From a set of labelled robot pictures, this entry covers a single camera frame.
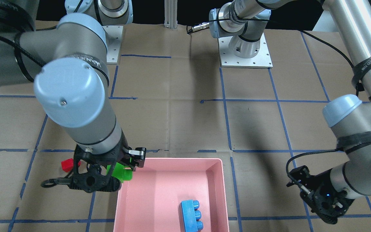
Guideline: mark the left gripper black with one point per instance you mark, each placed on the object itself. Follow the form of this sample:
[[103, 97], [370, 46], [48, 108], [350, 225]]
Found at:
[[324, 182]]

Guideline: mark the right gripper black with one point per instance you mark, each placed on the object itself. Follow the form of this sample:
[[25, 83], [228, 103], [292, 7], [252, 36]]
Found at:
[[136, 157]]

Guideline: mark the red block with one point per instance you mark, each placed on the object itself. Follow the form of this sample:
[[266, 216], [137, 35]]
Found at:
[[67, 165]]

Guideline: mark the green block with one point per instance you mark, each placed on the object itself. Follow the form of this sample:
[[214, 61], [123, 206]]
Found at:
[[122, 173]]

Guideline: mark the blue block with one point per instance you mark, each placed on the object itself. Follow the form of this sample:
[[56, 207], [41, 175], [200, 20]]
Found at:
[[191, 215]]

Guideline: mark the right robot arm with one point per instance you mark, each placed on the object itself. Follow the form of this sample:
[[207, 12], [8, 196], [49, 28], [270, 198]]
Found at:
[[67, 66]]

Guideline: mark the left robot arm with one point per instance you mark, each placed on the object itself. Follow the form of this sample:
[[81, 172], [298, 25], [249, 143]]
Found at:
[[274, 114]]

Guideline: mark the pink plastic box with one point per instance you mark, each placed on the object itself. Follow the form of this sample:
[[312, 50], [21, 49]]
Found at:
[[151, 200]]

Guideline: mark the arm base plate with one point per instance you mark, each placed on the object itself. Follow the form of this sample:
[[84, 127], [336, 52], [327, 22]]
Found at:
[[114, 35], [236, 53]]

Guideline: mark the aluminium frame post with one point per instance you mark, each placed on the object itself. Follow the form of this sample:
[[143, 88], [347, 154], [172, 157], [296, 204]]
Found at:
[[170, 12]]

